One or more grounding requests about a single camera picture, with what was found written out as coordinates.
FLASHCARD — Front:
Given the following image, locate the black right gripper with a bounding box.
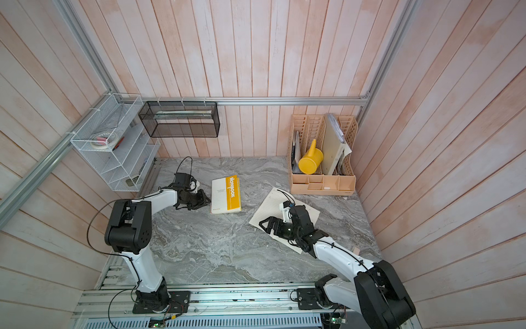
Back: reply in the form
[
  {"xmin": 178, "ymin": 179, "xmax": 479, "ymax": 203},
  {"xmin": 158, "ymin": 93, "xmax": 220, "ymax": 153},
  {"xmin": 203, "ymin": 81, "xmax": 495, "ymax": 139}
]
[{"xmin": 260, "ymin": 217, "xmax": 303, "ymax": 241}]

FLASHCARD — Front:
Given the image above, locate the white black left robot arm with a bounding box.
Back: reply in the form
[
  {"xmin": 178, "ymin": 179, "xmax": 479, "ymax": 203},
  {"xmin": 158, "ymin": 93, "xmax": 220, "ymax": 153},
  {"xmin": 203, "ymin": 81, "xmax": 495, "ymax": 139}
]
[{"xmin": 104, "ymin": 173, "xmax": 211, "ymax": 312}]

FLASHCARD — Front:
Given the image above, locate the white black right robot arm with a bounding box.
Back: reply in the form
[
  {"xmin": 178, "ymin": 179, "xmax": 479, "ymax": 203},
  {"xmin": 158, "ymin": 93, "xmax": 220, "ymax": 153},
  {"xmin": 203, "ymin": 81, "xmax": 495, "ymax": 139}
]
[{"xmin": 258, "ymin": 202, "xmax": 416, "ymax": 328}]

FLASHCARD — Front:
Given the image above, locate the open lined notebook underneath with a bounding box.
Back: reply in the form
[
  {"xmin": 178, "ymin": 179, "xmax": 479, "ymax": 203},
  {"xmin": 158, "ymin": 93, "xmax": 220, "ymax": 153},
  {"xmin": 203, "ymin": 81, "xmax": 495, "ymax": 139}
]
[{"xmin": 249, "ymin": 187, "xmax": 320, "ymax": 230}]

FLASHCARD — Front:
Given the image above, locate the yellow plastic watering can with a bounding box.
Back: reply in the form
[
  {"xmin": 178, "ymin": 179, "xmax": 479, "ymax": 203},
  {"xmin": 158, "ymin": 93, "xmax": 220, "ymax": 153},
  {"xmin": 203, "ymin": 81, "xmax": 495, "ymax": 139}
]
[{"xmin": 298, "ymin": 139, "xmax": 324, "ymax": 175}]

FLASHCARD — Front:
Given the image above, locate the grey book in organizer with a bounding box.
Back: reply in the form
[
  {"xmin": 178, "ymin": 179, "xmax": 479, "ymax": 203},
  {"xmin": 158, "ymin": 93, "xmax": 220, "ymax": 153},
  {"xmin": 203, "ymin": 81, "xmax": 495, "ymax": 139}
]
[{"xmin": 291, "ymin": 130, "xmax": 301, "ymax": 174}]

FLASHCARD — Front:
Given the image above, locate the beige folder in organizer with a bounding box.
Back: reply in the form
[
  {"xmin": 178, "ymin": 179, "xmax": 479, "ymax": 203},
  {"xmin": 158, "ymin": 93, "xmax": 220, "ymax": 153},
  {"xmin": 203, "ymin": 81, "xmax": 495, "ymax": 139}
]
[{"xmin": 321, "ymin": 113, "xmax": 352, "ymax": 175}]

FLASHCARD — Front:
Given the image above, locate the beige plastic desk organizer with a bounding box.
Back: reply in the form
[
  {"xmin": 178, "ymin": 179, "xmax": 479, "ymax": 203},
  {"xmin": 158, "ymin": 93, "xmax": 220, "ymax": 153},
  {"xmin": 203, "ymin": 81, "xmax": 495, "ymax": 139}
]
[{"xmin": 288, "ymin": 115, "xmax": 358, "ymax": 196}]

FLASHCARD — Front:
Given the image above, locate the tape roll on shelf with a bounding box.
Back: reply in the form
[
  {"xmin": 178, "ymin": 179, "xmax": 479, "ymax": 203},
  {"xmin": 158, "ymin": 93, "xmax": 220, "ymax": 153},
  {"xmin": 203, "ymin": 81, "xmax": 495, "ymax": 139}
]
[{"xmin": 90, "ymin": 131, "xmax": 119, "ymax": 150}]

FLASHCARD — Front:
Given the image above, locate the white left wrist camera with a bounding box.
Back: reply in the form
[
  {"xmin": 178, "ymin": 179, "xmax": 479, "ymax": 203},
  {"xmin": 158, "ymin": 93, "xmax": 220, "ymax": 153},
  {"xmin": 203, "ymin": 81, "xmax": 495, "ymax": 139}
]
[{"xmin": 190, "ymin": 178, "xmax": 201, "ymax": 193}]

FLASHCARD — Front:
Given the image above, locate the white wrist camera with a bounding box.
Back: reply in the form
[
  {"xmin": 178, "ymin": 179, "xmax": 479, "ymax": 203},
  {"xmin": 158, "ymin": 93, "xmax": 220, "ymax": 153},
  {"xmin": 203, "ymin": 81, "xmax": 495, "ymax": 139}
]
[
  {"xmin": 279, "ymin": 201, "xmax": 295, "ymax": 223},
  {"xmin": 190, "ymin": 178, "xmax": 201, "ymax": 193}
]

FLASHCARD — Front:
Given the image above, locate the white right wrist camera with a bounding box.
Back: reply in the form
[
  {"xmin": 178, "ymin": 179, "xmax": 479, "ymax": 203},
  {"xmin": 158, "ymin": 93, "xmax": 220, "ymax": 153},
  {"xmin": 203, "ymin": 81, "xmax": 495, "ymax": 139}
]
[{"xmin": 279, "ymin": 201, "xmax": 295, "ymax": 223}]

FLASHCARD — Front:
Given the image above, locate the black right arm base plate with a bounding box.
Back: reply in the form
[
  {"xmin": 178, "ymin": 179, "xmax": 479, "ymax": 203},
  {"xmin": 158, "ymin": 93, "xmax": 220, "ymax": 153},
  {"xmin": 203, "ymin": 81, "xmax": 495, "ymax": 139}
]
[{"xmin": 296, "ymin": 285, "xmax": 359, "ymax": 311}]

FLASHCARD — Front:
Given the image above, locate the black mesh wall basket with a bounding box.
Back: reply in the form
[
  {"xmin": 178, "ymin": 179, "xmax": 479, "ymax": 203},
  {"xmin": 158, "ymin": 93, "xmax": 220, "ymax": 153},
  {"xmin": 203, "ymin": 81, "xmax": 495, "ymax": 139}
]
[{"xmin": 138, "ymin": 100, "xmax": 221, "ymax": 138}]

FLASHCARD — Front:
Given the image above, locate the white wire mesh shelf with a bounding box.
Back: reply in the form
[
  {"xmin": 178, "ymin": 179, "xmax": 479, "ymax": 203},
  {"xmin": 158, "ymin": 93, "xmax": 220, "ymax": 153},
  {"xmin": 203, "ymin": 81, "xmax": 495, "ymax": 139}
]
[{"xmin": 71, "ymin": 93, "xmax": 160, "ymax": 193}]

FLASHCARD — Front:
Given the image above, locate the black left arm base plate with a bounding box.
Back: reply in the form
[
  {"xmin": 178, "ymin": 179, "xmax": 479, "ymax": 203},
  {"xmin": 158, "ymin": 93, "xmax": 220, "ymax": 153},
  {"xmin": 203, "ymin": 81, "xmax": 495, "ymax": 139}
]
[{"xmin": 132, "ymin": 291, "xmax": 190, "ymax": 314}]

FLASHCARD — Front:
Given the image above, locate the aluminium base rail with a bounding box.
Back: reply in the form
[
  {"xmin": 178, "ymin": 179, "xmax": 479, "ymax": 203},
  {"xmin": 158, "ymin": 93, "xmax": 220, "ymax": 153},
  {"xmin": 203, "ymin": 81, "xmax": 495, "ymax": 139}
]
[{"xmin": 70, "ymin": 282, "xmax": 362, "ymax": 328}]

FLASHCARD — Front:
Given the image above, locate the horizontal aluminium wall rail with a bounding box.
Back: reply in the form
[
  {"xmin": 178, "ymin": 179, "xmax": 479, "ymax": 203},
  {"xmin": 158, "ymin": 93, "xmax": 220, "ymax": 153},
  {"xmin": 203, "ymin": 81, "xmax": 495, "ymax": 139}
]
[{"xmin": 138, "ymin": 96, "xmax": 368, "ymax": 106}]

